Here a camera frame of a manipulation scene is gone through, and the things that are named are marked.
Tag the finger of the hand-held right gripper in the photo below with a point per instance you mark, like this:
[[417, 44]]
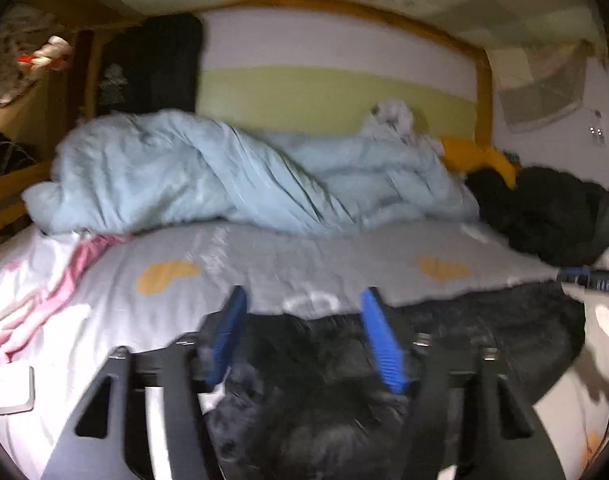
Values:
[[574, 276]]

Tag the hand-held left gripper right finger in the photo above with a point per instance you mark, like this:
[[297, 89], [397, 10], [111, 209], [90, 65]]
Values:
[[384, 345]]

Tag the pink cloth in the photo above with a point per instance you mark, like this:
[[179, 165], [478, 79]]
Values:
[[79, 265]]

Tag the patchwork wall cloth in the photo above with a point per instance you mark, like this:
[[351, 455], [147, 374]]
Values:
[[534, 80]]

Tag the black puffer jacket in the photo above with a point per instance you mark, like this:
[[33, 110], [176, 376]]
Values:
[[324, 410]]

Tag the white crumpled cloth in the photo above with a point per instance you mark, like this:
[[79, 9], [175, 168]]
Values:
[[392, 115]]

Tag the grey printed blanket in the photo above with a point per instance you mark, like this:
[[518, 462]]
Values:
[[284, 255]]

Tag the light blue duvet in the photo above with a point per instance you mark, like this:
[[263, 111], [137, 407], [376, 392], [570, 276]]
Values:
[[184, 175]]

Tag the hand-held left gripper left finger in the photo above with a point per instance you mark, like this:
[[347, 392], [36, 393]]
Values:
[[227, 340]]

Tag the yellow pillow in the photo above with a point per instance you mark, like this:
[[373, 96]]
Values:
[[464, 157]]

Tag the white bed sheet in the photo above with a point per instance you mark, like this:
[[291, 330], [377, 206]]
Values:
[[84, 340]]

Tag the white and red plush toy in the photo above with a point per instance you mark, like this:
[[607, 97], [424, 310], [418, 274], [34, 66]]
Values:
[[49, 52]]

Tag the black hanging garment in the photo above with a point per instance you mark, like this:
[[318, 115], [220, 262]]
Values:
[[154, 60]]

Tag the dark green coat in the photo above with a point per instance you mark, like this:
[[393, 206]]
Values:
[[534, 210]]

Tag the white tablet device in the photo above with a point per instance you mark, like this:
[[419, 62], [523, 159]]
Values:
[[9, 390]]

